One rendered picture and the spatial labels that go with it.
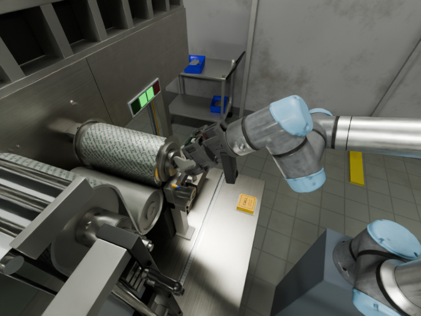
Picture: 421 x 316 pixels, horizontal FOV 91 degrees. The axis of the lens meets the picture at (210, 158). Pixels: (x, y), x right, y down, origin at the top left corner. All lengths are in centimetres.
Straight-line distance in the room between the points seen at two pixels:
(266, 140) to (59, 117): 58
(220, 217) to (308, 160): 54
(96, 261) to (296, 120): 34
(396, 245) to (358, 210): 160
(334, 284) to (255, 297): 91
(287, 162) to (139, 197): 36
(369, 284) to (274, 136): 45
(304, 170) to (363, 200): 203
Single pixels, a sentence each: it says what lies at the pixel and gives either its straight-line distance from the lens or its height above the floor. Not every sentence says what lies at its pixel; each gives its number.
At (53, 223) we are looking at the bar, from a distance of 32.
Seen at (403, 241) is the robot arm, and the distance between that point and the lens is 78.
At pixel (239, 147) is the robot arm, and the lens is 43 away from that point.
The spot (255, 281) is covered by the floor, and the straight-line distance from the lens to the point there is 176.
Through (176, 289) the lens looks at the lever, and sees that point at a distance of 33.
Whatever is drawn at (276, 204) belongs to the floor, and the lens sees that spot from 206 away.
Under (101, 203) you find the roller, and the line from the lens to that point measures 43.
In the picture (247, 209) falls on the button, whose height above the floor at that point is 92.
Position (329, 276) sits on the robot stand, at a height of 90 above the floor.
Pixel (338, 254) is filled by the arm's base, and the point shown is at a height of 94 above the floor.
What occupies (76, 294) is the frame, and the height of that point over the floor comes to 144.
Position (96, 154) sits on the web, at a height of 127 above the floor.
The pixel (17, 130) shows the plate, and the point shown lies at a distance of 69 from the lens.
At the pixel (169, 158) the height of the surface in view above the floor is 128.
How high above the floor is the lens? 168
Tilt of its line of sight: 46 degrees down
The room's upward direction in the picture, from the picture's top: straight up
